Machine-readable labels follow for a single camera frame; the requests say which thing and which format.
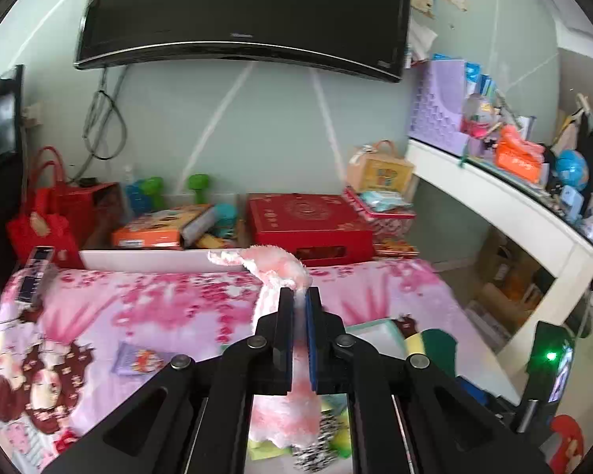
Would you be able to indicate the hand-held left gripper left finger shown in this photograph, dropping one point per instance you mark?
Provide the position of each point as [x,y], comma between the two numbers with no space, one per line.
[285,350]

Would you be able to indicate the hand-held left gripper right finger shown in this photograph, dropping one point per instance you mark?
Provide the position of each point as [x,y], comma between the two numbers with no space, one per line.
[313,350]

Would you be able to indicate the teal white tray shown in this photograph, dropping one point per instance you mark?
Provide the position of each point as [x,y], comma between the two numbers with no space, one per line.
[479,380]

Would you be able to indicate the pink white striped fluffy cloth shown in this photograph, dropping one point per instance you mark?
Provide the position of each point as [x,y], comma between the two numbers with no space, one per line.
[281,261]

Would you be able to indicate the red round item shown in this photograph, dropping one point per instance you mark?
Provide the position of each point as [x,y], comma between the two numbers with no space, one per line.
[566,444]

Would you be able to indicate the leopard print scrunchie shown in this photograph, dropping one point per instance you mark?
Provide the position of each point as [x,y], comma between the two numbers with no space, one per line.
[321,449]

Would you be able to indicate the light green cloth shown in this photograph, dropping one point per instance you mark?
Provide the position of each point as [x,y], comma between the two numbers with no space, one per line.
[267,448]

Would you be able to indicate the cardboard boxes under desk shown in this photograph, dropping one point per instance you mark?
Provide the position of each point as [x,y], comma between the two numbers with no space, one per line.
[509,286]

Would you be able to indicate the yellow green sponge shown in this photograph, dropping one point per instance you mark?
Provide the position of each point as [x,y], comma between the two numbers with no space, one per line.
[437,343]

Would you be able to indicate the large red gift box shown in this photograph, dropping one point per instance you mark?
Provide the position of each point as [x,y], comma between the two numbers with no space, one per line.
[306,222]

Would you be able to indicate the purple cartoon card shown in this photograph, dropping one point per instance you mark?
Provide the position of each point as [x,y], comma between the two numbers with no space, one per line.
[146,359]

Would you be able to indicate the teal cup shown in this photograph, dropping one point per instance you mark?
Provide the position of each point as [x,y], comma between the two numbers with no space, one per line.
[225,219]

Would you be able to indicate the red patterned box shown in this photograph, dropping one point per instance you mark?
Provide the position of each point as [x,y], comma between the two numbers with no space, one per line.
[390,224]

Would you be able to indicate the white bed footboard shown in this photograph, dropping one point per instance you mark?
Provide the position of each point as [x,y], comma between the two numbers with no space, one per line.
[153,260]

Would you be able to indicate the printed bed sheet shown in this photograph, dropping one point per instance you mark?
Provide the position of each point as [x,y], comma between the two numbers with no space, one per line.
[128,306]

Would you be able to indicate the blue tissue packs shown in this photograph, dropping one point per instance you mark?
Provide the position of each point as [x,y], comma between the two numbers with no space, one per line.
[383,200]

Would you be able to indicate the white desk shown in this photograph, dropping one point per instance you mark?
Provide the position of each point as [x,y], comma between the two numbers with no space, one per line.
[524,212]

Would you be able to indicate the orange cardboard box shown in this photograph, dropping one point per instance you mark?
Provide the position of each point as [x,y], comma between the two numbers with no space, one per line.
[153,229]

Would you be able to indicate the green dumbbell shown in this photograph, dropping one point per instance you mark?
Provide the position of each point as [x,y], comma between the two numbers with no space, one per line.
[198,187]
[151,190]

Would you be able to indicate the small blue globe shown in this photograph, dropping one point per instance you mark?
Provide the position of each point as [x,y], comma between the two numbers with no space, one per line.
[572,170]

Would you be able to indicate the clear water bottle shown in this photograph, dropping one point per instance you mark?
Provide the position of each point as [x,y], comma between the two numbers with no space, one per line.
[133,200]

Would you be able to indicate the orange plastic pack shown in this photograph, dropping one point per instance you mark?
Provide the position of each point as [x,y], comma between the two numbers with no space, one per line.
[519,155]

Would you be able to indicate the red open box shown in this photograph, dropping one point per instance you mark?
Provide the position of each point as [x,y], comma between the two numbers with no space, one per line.
[94,212]

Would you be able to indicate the smartphone on stand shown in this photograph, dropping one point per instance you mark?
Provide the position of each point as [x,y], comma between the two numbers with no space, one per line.
[34,276]

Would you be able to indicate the purple plastic basket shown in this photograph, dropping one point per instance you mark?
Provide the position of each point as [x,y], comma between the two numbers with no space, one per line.
[435,108]

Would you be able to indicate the red felt tote bag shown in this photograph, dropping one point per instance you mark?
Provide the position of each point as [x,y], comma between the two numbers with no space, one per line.
[39,212]

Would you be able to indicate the blue book stack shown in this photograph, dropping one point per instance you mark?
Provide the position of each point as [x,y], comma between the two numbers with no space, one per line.
[479,79]

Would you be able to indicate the black cabinet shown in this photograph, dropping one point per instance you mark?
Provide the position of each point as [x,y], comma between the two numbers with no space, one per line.
[0,123]

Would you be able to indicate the black wall television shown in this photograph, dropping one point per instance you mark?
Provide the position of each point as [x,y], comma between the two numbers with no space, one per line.
[242,5]

